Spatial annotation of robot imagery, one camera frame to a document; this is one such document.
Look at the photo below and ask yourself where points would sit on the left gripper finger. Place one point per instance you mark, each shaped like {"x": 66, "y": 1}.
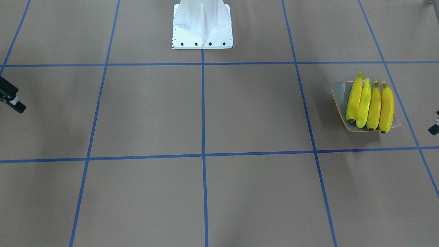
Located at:
{"x": 434, "y": 129}

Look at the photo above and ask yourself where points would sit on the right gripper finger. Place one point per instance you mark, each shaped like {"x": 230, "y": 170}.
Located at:
{"x": 8, "y": 95}

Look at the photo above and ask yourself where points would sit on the yellow banana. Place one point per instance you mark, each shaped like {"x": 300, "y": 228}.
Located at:
{"x": 387, "y": 109}
{"x": 354, "y": 98}
{"x": 364, "y": 105}
{"x": 374, "y": 108}

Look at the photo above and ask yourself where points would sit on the grey square plate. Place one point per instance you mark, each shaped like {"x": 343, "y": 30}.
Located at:
{"x": 341, "y": 93}

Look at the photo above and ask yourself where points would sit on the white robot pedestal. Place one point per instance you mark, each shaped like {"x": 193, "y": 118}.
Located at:
{"x": 202, "y": 24}

